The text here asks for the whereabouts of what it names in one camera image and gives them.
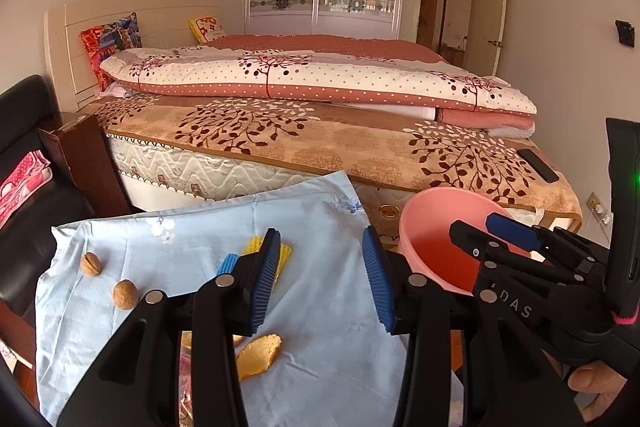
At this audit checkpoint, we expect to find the light blue floral cloth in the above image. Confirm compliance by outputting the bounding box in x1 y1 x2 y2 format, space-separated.
35 170 416 427

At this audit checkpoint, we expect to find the white quilted mattress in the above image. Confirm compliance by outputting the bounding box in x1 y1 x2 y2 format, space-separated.
105 134 321 200

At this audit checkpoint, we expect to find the colourful printed pillow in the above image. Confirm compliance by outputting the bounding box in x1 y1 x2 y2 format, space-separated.
80 12 142 92

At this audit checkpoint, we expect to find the bed with patterned quilts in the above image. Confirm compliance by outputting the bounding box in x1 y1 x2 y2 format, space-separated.
92 94 583 233

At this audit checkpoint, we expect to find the white door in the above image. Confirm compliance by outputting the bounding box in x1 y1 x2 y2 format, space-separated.
475 0 510 75

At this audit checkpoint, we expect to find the yellow floral pillow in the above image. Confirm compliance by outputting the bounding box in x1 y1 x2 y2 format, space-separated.
188 16 228 44

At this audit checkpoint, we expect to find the blue foam net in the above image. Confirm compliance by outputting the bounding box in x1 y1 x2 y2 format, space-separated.
216 253 243 278

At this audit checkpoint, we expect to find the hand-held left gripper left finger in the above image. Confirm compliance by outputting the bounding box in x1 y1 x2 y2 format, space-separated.
56 228 282 427

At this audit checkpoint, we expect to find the pink folded towel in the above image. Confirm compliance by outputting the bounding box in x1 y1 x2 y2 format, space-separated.
0 150 53 223

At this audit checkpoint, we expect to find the person's right hand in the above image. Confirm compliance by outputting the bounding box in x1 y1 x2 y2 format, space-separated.
567 364 632 423

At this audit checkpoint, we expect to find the pink plastic bucket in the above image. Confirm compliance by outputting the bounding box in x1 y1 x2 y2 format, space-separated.
397 187 533 295

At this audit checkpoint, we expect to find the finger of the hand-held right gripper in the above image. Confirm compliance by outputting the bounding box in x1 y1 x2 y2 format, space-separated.
486 213 608 273
449 220 596 303

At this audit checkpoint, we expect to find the black wall bracket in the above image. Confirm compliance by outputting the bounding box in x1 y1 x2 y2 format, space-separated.
615 20 636 48

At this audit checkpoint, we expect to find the dotted tree print quilt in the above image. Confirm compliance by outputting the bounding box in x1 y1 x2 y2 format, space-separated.
100 34 537 138

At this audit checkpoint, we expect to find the cream bed headboard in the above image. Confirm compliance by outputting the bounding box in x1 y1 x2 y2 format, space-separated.
44 4 223 112

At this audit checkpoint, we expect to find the black leather armchair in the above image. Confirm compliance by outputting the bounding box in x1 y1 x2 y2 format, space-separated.
0 74 133 358

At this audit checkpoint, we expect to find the black phone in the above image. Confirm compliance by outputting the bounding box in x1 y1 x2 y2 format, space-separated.
516 148 560 184

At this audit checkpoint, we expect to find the wall socket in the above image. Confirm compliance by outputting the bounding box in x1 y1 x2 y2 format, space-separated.
586 192 612 225

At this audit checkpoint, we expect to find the orange peel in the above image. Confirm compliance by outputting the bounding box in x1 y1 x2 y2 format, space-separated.
236 333 282 381
180 331 246 350

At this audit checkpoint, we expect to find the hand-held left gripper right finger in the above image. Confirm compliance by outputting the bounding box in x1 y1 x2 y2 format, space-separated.
361 226 583 427

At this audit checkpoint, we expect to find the walnut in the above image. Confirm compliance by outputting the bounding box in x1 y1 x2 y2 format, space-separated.
80 253 104 277
112 280 139 309

